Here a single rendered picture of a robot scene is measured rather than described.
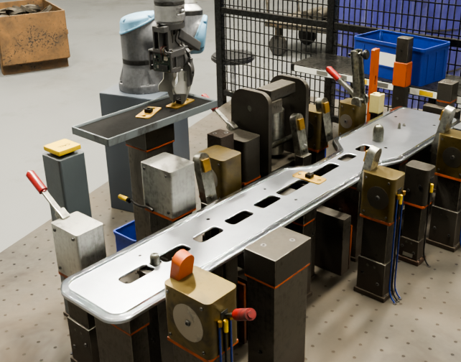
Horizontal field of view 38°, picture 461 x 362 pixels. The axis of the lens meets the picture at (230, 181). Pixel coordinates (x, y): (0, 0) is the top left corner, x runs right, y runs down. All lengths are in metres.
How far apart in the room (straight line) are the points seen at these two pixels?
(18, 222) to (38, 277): 1.91
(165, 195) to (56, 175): 0.25
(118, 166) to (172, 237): 0.77
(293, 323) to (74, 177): 0.58
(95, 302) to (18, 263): 0.79
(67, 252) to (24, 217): 2.47
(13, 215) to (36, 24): 3.15
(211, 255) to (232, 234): 0.10
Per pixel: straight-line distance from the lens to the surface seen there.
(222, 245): 1.39
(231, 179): 1.63
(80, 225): 1.39
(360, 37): 2.51
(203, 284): 1.16
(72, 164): 1.53
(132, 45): 2.05
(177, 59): 1.67
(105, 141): 1.53
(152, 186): 1.53
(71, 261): 1.41
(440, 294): 1.83
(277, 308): 1.36
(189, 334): 1.18
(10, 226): 3.80
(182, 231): 1.45
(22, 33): 6.72
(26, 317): 1.78
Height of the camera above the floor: 1.70
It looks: 25 degrees down
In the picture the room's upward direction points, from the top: 1 degrees counter-clockwise
